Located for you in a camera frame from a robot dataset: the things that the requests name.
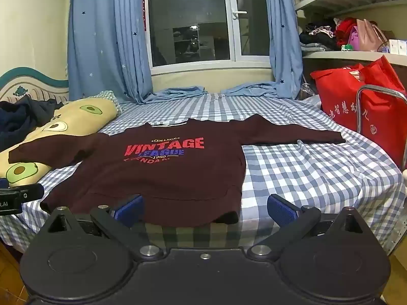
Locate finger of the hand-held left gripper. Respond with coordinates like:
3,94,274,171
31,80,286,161
0,183,44,201

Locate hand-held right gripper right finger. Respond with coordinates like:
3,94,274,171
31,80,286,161
246,194,371,259

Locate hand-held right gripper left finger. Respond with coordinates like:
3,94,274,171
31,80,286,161
41,194,166,259

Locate maroon printed sweatshirt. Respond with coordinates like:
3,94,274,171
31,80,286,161
8,114,346,227

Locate dark navy clothes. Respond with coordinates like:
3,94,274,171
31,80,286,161
0,95,64,151

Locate pile of dark clothes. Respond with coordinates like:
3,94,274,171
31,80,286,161
299,22,339,51

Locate bed with checked sheet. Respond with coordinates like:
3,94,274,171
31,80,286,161
0,94,406,255

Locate yellow avocado print pillow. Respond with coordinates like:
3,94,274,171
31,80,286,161
0,97,123,188

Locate teal trimmed headboard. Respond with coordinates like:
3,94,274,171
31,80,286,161
0,67,70,104

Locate green checked pillow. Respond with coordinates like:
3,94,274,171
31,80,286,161
62,90,123,116

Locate clear plastic item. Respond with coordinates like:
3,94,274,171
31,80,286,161
299,83,315,100

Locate red fabric bag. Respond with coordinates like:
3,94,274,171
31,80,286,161
310,55,407,169

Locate blue star curtain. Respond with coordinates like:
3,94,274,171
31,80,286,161
67,0,206,104
223,0,304,99

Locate small purple bag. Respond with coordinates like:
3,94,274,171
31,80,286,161
347,27,361,51

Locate red clothing on shelf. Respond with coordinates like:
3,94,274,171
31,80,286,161
335,17,358,50

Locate pink handbag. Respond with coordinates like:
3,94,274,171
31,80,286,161
356,19,389,51

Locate white framed window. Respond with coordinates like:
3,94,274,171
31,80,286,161
140,0,274,77

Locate white boxes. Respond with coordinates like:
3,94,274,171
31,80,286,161
388,39,407,54

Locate metal tube frame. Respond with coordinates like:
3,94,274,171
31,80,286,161
355,84,407,169

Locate white wall shelf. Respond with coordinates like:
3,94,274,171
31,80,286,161
294,0,407,62

